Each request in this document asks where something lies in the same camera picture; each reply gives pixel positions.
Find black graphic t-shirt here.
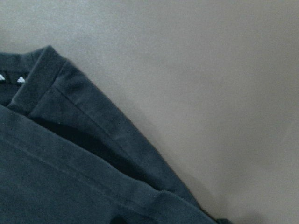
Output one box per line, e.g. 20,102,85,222
0,46,228,224

